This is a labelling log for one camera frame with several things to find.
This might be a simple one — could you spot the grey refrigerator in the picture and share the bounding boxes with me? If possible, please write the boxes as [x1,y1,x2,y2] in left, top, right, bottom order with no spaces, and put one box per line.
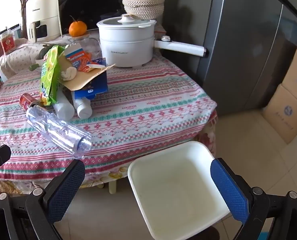
[161,0,297,117]

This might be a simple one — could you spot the white electric pot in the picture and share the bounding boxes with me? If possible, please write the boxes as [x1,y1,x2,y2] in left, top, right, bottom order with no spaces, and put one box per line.
[97,18,209,68]

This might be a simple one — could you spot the woven lidded basket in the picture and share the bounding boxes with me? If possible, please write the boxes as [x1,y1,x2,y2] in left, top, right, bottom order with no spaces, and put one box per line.
[122,0,165,20]

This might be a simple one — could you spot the orange mandarin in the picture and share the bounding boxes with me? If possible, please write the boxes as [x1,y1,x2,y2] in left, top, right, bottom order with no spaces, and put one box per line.
[68,16,87,37]

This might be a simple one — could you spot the clear plastic bottle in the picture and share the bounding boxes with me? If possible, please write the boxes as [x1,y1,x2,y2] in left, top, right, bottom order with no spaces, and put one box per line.
[26,105,92,159]

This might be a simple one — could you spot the cream air fryer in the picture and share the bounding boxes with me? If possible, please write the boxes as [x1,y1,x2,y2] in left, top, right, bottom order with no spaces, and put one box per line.
[26,0,61,43]

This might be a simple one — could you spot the white plastic bottle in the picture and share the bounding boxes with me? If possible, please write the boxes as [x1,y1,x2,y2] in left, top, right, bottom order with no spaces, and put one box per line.
[72,96,92,118]
[53,89,75,121]

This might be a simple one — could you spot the red drink can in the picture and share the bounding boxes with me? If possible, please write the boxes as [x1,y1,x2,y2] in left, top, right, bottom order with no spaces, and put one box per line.
[19,93,40,111]

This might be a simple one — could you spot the glass teapot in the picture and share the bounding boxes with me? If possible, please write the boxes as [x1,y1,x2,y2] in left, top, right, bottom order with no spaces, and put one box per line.
[68,33,101,55]

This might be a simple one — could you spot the cardboard box with logo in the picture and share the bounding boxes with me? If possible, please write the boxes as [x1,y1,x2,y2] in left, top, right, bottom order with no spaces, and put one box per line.
[262,84,297,144]

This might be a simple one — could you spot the floral cushion cloth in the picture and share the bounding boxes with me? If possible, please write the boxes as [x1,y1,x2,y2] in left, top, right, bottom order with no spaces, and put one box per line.
[0,37,71,80]

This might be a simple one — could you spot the beige paper snack bag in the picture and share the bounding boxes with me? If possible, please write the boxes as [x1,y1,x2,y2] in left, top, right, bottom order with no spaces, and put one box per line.
[63,64,116,91]

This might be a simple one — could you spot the white tissue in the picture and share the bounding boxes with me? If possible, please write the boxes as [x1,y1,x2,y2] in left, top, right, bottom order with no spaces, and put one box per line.
[60,67,77,81]

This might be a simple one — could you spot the blue wrapper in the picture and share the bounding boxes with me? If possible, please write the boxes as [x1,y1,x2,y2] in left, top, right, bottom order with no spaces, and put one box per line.
[88,57,106,68]

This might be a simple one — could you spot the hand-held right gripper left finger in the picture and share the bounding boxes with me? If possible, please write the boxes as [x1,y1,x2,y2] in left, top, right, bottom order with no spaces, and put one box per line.
[0,159,86,240]

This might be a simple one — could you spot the green snack bag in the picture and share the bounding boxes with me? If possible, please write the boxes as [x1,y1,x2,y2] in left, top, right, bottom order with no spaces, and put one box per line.
[40,45,66,106]

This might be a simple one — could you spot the small blue white carton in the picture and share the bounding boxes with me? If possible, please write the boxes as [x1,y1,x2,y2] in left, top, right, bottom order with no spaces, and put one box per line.
[63,43,89,68]

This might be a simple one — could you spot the dried branches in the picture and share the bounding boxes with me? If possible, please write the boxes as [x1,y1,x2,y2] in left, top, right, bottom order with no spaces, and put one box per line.
[12,0,37,25]

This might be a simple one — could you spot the orange red packet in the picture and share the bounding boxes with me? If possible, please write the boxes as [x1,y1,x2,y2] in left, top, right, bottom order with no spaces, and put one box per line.
[75,52,92,73]

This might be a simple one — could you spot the dark green pumpkin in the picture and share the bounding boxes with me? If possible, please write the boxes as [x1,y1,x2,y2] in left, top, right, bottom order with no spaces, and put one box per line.
[39,44,51,60]

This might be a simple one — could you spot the white pot lid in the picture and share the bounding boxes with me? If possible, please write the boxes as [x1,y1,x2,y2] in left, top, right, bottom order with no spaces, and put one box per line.
[97,14,157,29]

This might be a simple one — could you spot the black microwave oven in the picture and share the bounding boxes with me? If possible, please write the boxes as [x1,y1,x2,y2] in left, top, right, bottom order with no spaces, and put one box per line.
[57,0,169,37]

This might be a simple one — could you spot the blue biscuit box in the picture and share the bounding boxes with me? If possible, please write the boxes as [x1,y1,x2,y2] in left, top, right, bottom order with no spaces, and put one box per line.
[72,71,109,100]

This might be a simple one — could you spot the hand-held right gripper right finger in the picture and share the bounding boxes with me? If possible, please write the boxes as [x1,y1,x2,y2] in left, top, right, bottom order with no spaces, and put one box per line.
[210,158,297,240]

